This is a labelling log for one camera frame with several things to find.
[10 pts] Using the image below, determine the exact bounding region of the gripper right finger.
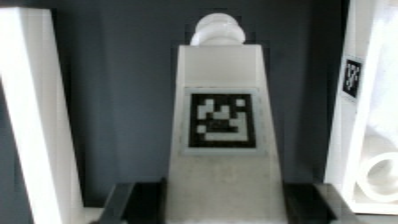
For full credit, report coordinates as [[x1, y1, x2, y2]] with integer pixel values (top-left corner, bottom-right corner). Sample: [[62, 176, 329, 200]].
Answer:
[[283, 183, 356, 224]]

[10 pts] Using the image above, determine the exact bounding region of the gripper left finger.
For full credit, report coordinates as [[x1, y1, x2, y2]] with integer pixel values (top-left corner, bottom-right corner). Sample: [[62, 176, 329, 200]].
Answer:
[[96, 179, 167, 224]]

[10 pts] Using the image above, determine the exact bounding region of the white table leg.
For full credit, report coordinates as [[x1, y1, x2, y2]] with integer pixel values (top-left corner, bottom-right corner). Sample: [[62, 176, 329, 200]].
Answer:
[[165, 13, 288, 224]]

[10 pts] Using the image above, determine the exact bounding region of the white front fence rail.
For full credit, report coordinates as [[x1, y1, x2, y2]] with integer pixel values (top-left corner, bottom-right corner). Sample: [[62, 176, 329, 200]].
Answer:
[[0, 7, 86, 224]]

